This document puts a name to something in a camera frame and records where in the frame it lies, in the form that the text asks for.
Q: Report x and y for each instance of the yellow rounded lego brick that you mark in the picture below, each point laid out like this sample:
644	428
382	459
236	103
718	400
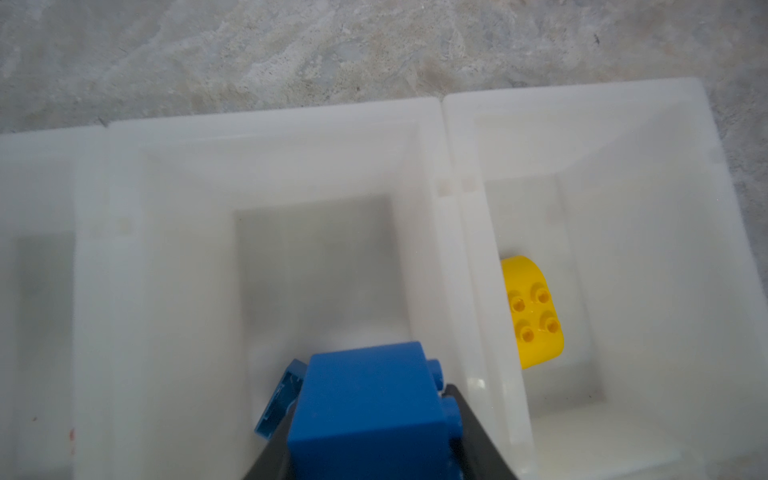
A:
538	331

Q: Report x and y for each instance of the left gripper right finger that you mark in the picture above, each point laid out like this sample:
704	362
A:
474	455

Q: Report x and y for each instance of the blue lego brick tall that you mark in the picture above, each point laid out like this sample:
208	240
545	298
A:
374	413

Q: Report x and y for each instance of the white bin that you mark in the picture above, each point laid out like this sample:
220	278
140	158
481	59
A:
236	243
52	184
620	193

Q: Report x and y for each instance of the left white bin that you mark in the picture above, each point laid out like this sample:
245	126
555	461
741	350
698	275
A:
52	184

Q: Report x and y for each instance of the right white bin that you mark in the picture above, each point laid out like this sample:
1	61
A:
620	193

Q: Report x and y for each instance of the middle white bin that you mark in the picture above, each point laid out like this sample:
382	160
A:
236	243

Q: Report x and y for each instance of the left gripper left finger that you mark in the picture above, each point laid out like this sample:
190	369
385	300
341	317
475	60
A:
274	462

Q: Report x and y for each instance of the blue square lego brick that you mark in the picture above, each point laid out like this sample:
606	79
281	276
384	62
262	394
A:
285	394

